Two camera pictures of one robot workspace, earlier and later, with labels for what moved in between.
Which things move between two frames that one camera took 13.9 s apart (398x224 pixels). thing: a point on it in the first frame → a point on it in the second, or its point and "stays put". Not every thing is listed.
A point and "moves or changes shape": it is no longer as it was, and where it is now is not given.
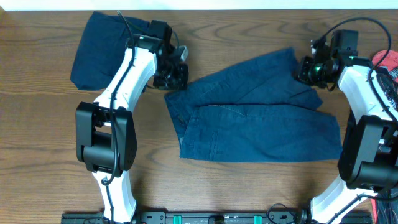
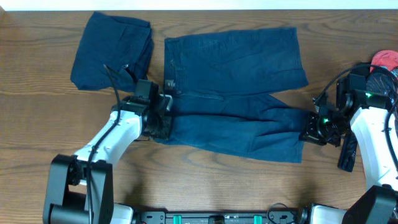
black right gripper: x=301 y=73 → x=310 y=134
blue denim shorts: x=258 y=112 moves or changes shape
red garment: x=392 y=62 stays put
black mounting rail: x=135 y=217 stays put
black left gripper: x=181 y=83 → x=165 y=131
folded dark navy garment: x=101 y=49 stays put
